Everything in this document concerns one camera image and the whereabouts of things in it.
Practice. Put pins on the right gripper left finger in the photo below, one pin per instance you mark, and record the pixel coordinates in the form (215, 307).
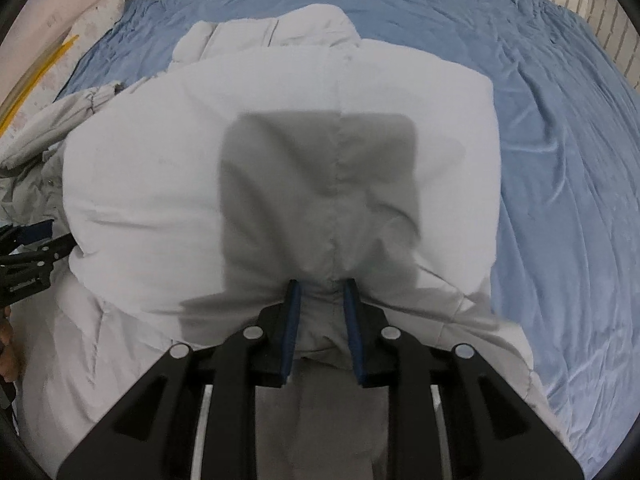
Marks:
(194, 404)

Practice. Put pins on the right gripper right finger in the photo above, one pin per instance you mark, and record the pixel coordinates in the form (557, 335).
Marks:
(450, 414)

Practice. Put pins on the light grey puffer jacket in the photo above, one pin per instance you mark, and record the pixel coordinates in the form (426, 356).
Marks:
(269, 150)

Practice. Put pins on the person's left hand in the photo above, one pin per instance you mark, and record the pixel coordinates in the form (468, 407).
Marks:
(9, 362)

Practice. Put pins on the floral mattress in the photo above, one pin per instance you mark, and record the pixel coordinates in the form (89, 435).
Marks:
(48, 75)

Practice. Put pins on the blue bed sheet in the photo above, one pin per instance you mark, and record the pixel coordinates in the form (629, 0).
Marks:
(567, 267)

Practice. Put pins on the pink padded headboard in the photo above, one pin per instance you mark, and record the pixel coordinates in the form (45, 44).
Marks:
(36, 27)

